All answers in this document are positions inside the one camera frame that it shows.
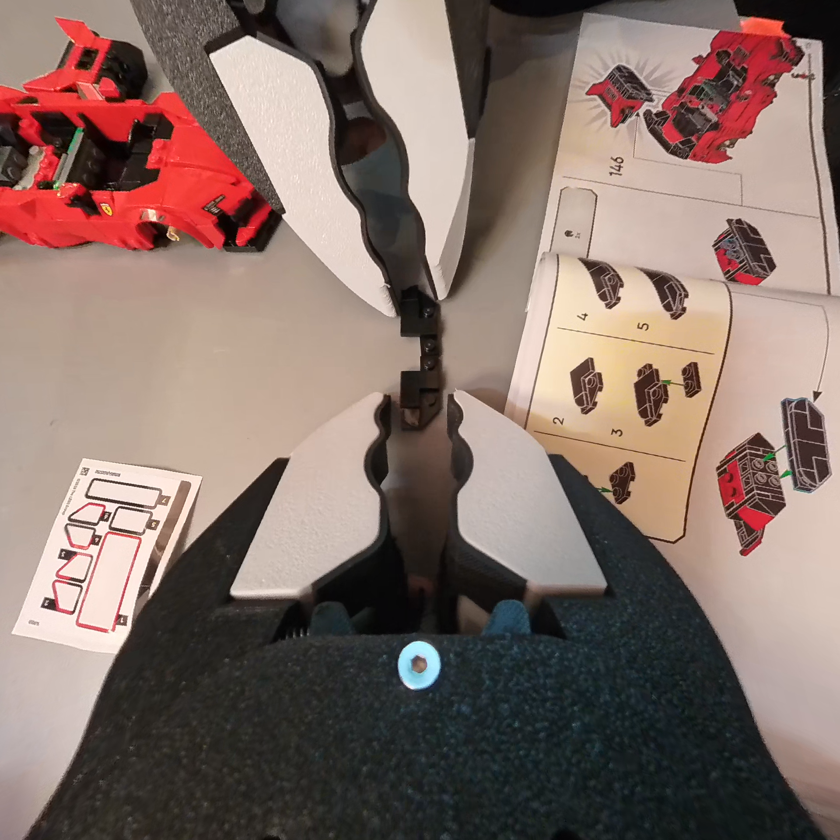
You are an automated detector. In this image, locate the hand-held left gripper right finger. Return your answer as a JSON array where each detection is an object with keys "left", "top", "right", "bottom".
[{"left": 446, "top": 389, "right": 609, "bottom": 599}]

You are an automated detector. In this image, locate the lego instruction booklet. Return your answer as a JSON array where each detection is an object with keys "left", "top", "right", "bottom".
[{"left": 504, "top": 12, "right": 840, "bottom": 811}]

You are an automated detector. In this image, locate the white sticker sheet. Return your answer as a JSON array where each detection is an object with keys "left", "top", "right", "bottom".
[{"left": 12, "top": 457, "right": 203, "bottom": 654}]

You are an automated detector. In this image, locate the red lego car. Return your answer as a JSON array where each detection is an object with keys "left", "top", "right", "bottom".
[{"left": 0, "top": 16, "right": 277, "bottom": 253}]

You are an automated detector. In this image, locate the person's right hand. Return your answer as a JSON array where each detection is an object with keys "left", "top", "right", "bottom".
[{"left": 343, "top": 119, "right": 389, "bottom": 165}]

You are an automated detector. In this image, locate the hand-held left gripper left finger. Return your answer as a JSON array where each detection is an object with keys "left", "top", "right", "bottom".
[{"left": 230, "top": 392, "right": 392, "bottom": 602}]

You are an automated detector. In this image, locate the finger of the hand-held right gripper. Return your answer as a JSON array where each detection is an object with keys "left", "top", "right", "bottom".
[
  {"left": 206, "top": 31, "right": 401, "bottom": 319},
  {"left": 351, "top": 0, "right": 478, "bottom": 301}
]

